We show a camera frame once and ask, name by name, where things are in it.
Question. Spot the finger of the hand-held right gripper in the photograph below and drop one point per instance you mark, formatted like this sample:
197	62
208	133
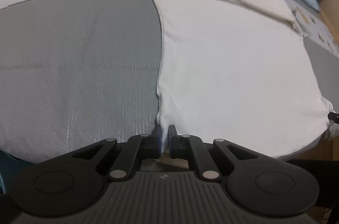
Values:
334	117

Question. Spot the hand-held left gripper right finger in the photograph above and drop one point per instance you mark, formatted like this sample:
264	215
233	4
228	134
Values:
172	139

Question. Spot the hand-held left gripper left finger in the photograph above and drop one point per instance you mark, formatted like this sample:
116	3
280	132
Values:
159	139

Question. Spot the white long-sleeve shirt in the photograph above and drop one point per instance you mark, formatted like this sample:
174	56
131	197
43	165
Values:
233	67

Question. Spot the grey deer print bed sheet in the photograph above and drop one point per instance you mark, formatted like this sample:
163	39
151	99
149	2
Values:
79	67

